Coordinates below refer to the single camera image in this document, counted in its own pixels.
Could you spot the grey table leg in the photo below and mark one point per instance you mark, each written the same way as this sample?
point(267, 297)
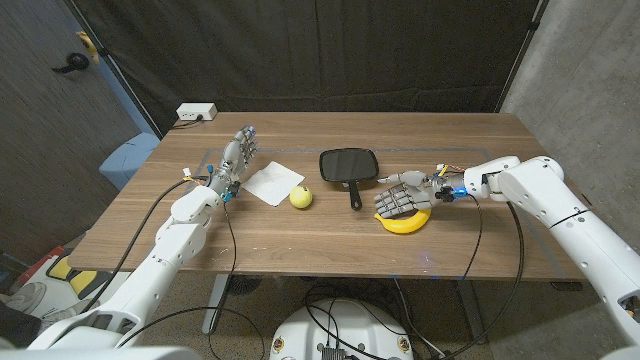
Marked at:
point(472, 312)
point(215, 305)

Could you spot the yellow and black floor item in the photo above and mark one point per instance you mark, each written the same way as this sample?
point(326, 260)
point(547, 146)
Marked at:
point(80, 280)

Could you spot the black hand mirror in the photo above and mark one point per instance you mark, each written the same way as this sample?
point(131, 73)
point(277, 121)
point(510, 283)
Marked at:
point(347, 165)

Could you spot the yellow banana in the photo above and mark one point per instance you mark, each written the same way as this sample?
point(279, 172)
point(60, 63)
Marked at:
point(402, 226)

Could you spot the white paper towel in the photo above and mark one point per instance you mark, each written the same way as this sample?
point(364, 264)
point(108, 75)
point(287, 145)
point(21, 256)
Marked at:
point(272, 182)

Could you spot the white power strip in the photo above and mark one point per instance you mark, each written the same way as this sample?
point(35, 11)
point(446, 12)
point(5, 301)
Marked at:
point(197, 110)

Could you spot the light blue bin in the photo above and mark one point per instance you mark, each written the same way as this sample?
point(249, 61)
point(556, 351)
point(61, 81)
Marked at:
point(127, 157)

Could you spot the yellow lemon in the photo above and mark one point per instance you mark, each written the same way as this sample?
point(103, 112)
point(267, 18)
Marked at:
point(301, 197)

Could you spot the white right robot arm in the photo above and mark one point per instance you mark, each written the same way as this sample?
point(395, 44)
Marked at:
point(575, 235)

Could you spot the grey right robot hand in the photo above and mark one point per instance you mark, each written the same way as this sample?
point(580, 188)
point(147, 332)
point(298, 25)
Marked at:
point(415, 192)

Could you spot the black backdrop stand pole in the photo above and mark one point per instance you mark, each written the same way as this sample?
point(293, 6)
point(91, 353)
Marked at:
point(520, 50)
point(117, 77)

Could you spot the black round fan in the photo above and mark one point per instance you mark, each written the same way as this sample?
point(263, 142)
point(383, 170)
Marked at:
point(245, 285)

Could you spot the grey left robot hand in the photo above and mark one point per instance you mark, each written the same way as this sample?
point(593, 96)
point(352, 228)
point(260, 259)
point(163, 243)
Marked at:
point(234, 160)

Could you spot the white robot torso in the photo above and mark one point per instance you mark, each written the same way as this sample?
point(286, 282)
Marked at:
point(345, 330)

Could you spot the red floor item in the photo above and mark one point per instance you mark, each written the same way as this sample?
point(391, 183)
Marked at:
point(37, 265)

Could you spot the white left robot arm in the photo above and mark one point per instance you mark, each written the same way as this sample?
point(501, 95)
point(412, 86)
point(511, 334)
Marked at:
point(175, 240)

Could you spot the person's bare hand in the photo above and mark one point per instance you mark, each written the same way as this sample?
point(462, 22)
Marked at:
point(90, 47)

